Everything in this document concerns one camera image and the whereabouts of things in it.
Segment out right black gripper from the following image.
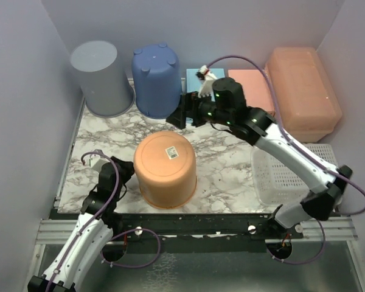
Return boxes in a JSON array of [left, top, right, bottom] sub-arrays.
[[165, 89, 232, 130]]

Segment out orange plastic bucket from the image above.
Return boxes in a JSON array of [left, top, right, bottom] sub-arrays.
[[134, 131, 197, 209]]

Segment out light blue perforated basket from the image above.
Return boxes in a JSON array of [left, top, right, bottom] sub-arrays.
[[186, 68, 225, 92]]

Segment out blue plastic bucket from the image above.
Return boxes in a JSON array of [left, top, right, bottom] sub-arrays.
[[131, 43, 182, 119]]

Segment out grey-blue plastic bucket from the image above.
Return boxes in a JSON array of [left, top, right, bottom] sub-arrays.
[[70, 40, 134, 118]]

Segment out pink perforated plastic basket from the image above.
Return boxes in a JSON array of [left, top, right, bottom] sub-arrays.
[[228, 69, 275, 116]]

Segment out white perforated plastic basket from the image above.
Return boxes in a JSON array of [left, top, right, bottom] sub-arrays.
[[251, 147, 322, 207]]

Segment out large orange lidded container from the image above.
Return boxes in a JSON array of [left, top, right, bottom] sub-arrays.
[[265, 47, 342, 143]]

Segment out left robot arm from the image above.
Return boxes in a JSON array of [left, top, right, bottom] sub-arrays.
[[27, 156, 134, 291]]

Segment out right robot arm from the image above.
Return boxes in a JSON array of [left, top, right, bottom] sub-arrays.
[[166, 77, 353, 238]]

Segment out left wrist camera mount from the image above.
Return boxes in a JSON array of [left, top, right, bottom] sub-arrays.
[[80, 149, 109, 173]]

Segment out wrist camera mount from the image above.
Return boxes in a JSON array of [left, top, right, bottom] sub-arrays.
[[196, 65, 217, 97], [80, 149, 109, 173]]

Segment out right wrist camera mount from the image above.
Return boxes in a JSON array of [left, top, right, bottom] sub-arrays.
[[196, 65, 217, 97]]

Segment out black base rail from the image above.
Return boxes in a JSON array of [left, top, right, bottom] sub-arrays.
[[48, 209, 305, 255]]

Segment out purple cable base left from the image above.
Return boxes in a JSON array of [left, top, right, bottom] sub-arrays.
[[100, 227, 161, 269]]

